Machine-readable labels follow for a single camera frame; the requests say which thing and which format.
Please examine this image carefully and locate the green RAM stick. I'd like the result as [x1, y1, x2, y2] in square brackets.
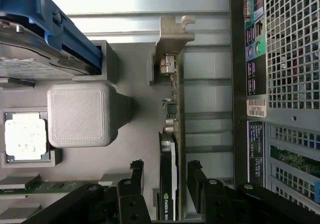
[0, 180, 113, 195]

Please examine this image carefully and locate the silver CPU chip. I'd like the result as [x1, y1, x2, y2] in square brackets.
[4, 112, 49, 162]

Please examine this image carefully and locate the hard disk in blue carrier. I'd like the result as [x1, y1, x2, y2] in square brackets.
[0, 0, 104, 80]

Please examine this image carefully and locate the grey plastic parts rack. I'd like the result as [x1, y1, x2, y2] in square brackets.
[0, 40, 185, 224]

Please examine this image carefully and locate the open black PC case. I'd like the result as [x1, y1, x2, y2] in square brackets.
[228, 0, 320, 210]

